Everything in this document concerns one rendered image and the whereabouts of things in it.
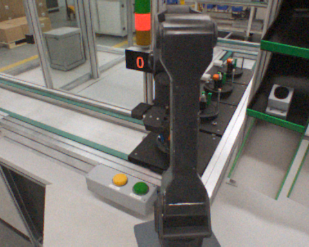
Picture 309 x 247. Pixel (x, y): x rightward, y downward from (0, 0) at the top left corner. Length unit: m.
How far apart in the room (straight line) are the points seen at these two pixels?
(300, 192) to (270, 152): 0.13
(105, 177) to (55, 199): 0.20
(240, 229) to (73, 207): 0.51
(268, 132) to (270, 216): 0.26
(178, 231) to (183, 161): 0.12
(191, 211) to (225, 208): 0.43
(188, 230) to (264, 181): 0.35
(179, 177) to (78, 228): 0.47
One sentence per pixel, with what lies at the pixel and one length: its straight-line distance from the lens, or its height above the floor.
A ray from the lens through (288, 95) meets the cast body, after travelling 0.61.
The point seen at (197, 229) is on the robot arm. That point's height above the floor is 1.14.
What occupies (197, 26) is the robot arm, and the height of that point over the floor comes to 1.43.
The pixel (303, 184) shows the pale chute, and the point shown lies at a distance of 0.76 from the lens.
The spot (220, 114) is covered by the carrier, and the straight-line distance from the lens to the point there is 1.07.
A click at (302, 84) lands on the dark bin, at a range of 0.72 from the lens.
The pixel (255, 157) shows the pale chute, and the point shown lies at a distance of 0.75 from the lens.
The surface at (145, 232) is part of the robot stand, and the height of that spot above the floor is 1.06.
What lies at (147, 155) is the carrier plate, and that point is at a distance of 0.83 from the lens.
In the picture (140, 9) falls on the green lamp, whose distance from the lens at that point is 0.86.
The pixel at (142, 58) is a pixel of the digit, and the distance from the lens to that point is 0.89.
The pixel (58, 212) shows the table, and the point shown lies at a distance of 0.86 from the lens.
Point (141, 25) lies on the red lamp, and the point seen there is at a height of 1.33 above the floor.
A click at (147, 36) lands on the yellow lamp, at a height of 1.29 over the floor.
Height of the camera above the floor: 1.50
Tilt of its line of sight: 33 degrees down
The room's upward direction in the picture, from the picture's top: straight up
